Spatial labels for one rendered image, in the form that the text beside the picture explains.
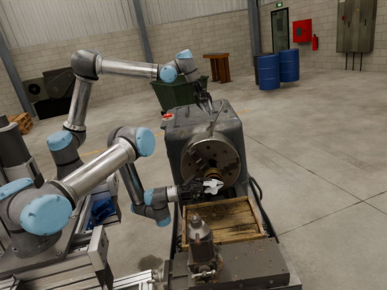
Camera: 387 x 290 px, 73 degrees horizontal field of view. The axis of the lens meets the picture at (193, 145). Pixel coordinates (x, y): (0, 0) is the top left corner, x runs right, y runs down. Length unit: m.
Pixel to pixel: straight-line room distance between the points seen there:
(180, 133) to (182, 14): 10.47
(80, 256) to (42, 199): 0.29
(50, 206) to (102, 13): 10.64
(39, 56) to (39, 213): 10.65
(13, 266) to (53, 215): 0.26
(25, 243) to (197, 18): 11.34
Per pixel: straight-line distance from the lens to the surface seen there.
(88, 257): 1.03
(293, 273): 1.05
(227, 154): 1.34
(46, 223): 0.85
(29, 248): 1.03
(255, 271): 0.99
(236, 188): 1.57
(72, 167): 1.42
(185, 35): 11.68
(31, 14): 11.47
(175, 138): 1.47
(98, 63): 1.26
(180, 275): 1.01
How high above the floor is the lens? 1.72
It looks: 22 degrees down
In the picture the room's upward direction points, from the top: 11 degrees counter-clockwise
